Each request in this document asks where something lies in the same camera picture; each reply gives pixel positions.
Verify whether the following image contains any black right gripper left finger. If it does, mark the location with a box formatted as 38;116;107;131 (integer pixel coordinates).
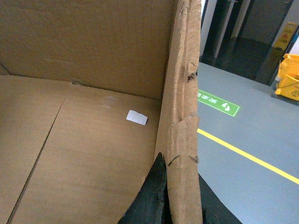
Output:
118;153;167;224

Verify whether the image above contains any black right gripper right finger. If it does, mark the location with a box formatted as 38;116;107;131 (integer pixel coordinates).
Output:
198;174;242;224

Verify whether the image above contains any large cardboard box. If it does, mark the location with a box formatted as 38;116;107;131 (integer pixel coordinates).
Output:
0;0;203;224

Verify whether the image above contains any white sticker label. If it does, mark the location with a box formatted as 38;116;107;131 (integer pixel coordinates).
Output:
126;110;148;126

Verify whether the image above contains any yellow mop bucket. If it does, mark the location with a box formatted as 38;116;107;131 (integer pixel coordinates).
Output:
275;54;299;101

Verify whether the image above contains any yellow wet floor sign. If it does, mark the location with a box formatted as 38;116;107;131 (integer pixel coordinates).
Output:
274;22;297;51

